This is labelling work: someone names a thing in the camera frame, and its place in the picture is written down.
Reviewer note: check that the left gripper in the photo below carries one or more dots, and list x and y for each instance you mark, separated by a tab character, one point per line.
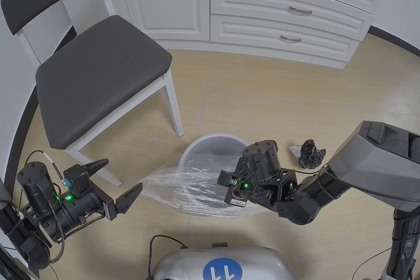
82	211

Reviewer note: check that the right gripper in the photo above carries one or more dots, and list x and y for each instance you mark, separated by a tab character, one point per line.
242	196

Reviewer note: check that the clear plastic bag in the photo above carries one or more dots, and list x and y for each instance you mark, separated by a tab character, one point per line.
183	180

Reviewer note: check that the white printed wrapper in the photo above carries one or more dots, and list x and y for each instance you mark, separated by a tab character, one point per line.
294	150

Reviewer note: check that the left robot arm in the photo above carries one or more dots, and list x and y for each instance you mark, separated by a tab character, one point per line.
32	180

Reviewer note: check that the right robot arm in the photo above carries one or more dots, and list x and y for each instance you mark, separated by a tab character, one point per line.
377	157

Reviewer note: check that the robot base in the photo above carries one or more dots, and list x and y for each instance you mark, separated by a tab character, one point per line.
229	259

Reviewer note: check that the white trash bin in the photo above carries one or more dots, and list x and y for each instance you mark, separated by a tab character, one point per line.
203	144

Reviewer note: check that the crumpled black plastic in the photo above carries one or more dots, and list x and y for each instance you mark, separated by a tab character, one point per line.
310	155

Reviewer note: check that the white chair grey cushions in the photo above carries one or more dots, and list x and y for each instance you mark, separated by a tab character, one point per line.
98	75

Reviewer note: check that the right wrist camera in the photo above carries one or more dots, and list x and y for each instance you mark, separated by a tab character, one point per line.
226	178

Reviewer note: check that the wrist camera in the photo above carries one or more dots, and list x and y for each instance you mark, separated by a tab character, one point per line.
226	178
78	180

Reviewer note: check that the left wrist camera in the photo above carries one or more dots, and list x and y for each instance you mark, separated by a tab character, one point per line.
78	180

